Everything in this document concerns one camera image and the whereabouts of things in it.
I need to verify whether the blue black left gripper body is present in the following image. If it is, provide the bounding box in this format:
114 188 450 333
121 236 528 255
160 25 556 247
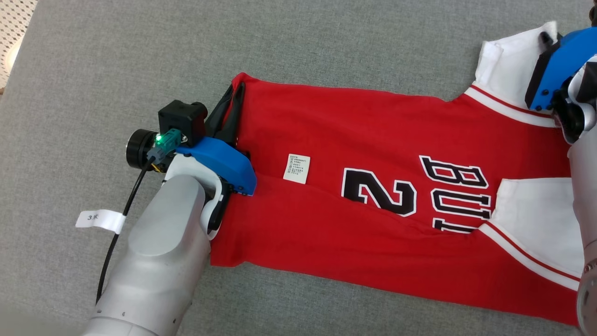
126 130 257 196

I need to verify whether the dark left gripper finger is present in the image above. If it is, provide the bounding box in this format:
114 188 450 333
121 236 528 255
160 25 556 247
204 84 234 140
224 82 246 146

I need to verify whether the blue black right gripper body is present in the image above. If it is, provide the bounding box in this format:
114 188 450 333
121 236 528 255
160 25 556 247
525 27 597 112

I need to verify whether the red basketball jersey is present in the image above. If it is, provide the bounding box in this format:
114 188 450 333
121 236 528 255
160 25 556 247
210 21 590 327

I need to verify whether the cream perforated laundry basket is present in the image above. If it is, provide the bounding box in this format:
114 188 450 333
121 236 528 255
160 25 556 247
0 0 39 94

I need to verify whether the black cable with teal plug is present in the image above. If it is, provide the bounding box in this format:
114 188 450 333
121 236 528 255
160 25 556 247
96 130 183 306

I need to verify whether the white paper cable label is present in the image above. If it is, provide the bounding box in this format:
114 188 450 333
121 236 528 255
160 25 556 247
76 209 126 235

